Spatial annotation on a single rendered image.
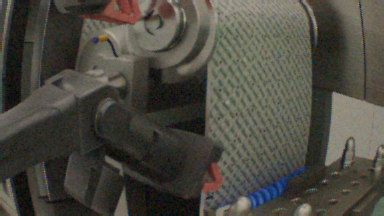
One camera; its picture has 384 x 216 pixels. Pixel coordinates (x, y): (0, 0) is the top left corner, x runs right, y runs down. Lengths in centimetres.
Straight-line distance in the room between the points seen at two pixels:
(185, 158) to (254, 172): 17
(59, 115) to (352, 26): 58
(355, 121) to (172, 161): 299
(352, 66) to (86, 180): 53
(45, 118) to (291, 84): 45
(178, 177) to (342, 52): 41
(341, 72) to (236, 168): 29
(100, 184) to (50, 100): 13
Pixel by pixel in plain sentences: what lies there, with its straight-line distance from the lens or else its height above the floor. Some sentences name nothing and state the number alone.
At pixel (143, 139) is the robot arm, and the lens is 69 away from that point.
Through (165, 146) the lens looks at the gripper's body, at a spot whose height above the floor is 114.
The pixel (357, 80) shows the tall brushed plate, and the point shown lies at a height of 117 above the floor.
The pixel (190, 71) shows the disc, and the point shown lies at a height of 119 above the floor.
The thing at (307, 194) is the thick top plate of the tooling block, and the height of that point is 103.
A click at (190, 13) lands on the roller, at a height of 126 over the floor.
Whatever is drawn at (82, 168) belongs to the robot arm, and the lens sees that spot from 66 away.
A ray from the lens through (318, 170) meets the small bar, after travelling 94.
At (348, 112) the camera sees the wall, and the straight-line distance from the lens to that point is 370.
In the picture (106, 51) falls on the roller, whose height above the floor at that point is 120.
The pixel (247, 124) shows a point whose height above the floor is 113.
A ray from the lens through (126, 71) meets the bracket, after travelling 81.
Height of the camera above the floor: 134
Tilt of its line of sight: 13 degrees down
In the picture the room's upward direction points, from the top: 2 degrees clockwise
